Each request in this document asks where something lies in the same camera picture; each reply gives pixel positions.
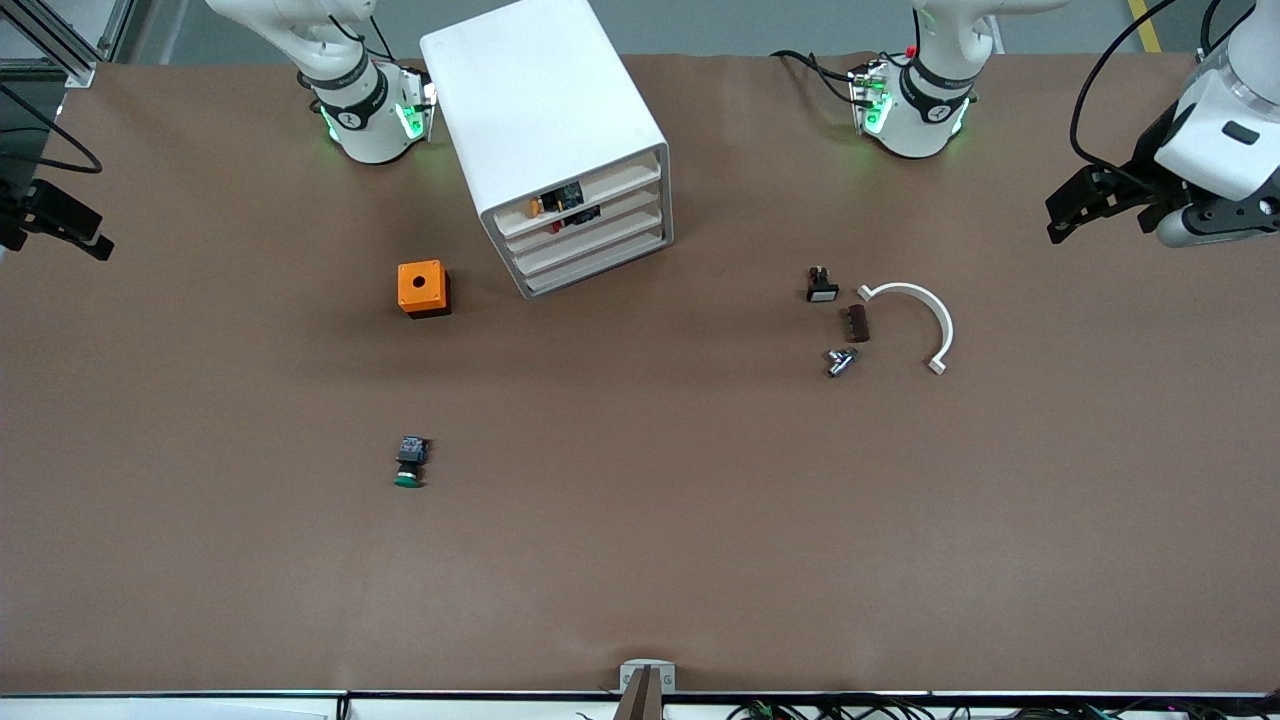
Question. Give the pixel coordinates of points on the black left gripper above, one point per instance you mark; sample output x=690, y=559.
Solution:
x=1150, y=160

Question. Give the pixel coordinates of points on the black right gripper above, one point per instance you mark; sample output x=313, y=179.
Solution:
x=18, y=208

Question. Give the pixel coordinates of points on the green push button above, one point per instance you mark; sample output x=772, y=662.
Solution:
x=411, y=460

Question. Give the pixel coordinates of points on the white plastic drawer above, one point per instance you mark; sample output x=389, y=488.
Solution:
x=630, y=228
x=620, y=252
x=630, y=207
x=630, y=185

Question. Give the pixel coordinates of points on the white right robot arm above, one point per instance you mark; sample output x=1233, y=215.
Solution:
x=370, y=130

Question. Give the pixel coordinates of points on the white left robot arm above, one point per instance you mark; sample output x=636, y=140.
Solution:
x=920, y=130

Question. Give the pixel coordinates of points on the orange black part in drawer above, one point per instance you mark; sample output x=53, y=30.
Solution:
x=555, y=203

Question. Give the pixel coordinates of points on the white drawer cabinet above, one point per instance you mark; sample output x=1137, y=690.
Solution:
x=540, y=90

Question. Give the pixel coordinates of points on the brown terminal block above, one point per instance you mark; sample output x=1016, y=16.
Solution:
x=857, y=324

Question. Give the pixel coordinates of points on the silver metal fitting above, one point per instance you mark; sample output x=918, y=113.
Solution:
x=840, y=361

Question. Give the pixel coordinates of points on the aluminium frame profile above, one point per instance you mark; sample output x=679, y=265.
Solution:
x=60, y=55

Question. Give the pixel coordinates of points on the white curved plastic bracket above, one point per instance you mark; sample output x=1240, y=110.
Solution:
x=938, y=315

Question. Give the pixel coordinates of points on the black switch with white face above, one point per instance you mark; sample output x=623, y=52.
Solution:
x=822, y=288

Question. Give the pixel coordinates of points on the orange button enclosure box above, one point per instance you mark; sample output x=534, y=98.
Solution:
x=420, y=285

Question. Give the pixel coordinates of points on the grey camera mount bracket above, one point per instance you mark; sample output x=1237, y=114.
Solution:
x=647, y=678

